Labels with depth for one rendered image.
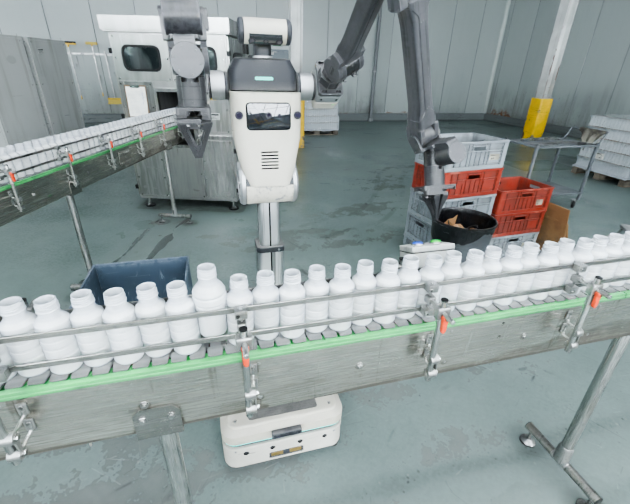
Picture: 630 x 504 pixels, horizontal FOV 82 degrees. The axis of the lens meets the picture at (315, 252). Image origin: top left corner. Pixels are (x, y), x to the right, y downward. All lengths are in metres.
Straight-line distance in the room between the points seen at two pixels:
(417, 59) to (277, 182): 0.60
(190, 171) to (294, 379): 3.86
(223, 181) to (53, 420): 3.77
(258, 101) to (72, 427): 0.99
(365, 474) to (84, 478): 1.19
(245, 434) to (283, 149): 1.13
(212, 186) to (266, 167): 3.28
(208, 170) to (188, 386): 3.78
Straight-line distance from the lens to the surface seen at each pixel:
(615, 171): 7.85
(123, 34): 4.68
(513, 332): 1.18
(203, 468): 1.91
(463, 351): 1.11
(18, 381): 0.96
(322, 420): 1.71
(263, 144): 1.28
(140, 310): 0.82
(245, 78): 1.34
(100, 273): 1.47
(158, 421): 0.97
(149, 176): 4.81
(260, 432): 1.68
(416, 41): 0.99
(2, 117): 6.61
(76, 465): 2.11
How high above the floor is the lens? 1.57
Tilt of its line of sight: 26 degrees down
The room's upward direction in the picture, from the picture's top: 2 degrees clockwise
